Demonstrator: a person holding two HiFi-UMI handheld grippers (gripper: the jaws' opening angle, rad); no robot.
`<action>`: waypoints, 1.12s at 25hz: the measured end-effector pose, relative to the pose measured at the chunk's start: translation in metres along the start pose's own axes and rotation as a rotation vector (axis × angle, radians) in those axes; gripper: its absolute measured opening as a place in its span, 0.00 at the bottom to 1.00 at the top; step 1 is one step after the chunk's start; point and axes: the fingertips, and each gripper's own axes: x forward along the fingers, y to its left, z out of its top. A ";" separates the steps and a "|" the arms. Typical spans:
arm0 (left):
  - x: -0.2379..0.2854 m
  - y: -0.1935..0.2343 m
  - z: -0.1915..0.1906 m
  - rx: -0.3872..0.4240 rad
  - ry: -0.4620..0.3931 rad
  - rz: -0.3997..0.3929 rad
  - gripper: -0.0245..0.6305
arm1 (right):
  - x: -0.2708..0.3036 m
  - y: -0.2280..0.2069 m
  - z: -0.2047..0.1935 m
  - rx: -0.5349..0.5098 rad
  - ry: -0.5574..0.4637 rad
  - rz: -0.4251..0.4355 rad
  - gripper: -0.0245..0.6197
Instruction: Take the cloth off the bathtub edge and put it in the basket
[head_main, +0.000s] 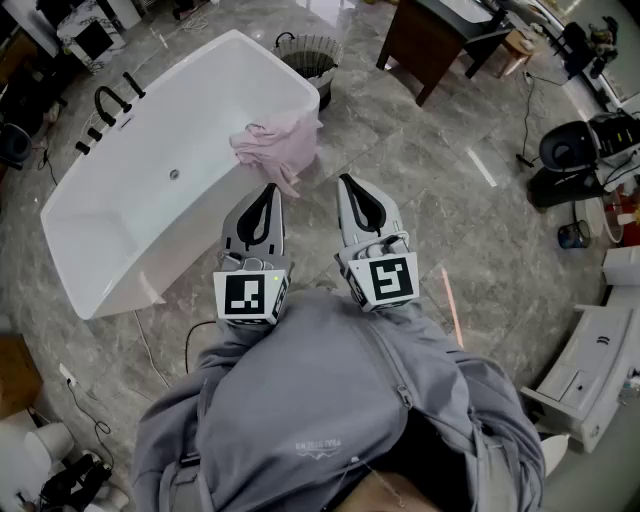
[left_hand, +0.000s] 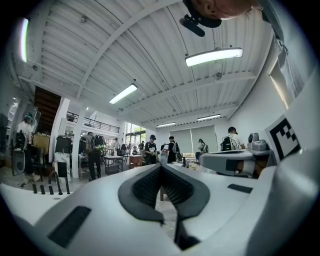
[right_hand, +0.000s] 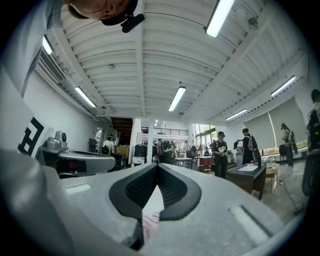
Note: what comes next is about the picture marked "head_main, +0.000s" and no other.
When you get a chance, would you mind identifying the light wooden stool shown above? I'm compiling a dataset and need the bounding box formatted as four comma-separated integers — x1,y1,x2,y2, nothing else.
494,27,542,80

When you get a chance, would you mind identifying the white ceramic cylinder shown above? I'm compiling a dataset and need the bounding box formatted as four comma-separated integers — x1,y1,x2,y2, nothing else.
23,422,76,474

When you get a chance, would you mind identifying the small black mesh bin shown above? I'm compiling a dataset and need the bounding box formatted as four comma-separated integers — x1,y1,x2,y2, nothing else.
557,219,592,250

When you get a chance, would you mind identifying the pink cloth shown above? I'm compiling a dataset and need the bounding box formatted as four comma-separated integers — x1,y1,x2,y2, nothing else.
228,112,324,199

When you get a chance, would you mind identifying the black floor cable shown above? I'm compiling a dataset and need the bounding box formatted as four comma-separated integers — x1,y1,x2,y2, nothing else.
514,72,566,167

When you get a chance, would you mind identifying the brown cardboard box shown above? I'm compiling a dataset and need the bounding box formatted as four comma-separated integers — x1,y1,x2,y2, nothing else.
0,334,44,421

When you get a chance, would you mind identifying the black equipment pile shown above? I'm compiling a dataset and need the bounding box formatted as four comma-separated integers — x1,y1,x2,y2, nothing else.
38,452,114,512

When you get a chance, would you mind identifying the person's right forearm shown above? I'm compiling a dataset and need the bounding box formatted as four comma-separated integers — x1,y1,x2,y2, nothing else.
372,298,481,381

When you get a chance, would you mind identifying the dark wooden vanity cabinet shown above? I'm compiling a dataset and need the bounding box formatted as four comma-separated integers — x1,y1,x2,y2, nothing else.
375,0,514,107

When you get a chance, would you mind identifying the grey laundry basket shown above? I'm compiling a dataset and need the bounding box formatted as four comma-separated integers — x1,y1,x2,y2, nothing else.
271,32,345,112

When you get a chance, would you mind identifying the black hand shower rod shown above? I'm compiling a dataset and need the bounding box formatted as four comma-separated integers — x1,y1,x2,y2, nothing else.
122,71,148,100

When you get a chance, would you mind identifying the person's torso in grey jacket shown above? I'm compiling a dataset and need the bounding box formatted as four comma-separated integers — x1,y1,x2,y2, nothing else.
130,289,547,512

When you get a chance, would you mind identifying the white ceramic piece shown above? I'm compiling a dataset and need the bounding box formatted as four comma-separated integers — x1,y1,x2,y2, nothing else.
542,432,571,479

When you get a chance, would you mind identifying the white vanity cabinet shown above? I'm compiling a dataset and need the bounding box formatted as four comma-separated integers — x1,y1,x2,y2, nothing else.
519,302,636,454

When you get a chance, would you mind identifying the white box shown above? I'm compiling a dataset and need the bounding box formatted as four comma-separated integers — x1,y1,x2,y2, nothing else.
602,245,640,287

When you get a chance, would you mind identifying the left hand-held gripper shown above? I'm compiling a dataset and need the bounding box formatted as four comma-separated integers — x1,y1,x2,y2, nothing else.
212,183,296,329

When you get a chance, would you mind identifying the white bathtub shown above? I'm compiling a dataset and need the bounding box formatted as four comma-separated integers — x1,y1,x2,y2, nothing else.
39,28,322,321

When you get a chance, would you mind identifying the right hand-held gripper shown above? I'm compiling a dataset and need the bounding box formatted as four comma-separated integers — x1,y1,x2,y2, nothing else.
333,173,420,314

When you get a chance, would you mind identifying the marble pattern cabinet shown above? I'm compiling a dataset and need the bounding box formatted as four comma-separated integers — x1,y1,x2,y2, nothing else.
55,0,127,76

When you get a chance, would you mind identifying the white sink basin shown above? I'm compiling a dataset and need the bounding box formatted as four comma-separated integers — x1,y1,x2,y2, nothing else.
438,0,495,25

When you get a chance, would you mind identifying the person's left forearm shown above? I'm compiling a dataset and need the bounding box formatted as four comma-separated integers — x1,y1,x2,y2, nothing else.
197,317,281,374

